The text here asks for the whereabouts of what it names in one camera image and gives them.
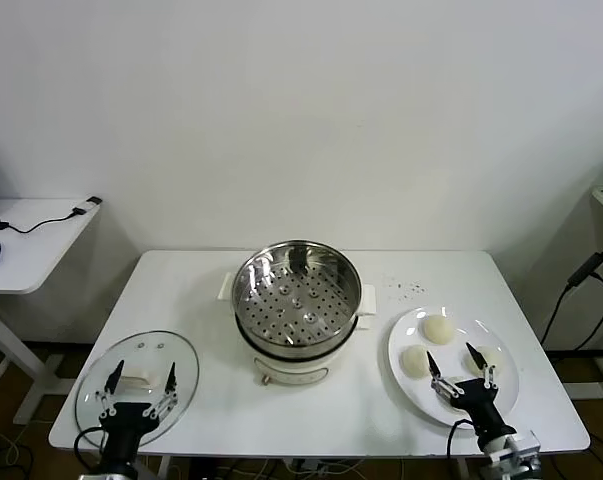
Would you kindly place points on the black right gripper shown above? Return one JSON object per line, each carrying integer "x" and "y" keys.
{"x": 481, "y": 407}

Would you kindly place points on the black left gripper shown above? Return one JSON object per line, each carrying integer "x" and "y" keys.
{"x": 126, "y": 420}

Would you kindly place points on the white steamed baozi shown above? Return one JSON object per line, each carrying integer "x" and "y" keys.
{"x": 493, "y": 356}
{"x": 413, "y": 361}
{"x": 438, "y": 329}

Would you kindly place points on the round glass lid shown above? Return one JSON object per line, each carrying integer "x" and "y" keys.
{"x": 181, "y": 350}

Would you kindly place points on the perforated steel steamer basket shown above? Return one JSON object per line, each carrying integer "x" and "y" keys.
{"x": 341, "y": 280}

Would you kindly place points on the white round plate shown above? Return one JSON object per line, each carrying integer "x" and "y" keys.
{"x": 408, "y": 335}

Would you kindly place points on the white table leg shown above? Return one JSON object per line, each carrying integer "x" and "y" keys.
{"x": 163, "y": 467}
{"x": 462, "y": 469}

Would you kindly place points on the white side table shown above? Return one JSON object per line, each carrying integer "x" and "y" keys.
{"x": 31, "y": 250}

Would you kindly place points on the white power strip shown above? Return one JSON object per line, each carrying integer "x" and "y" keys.
{"x": 308, "y": 466}

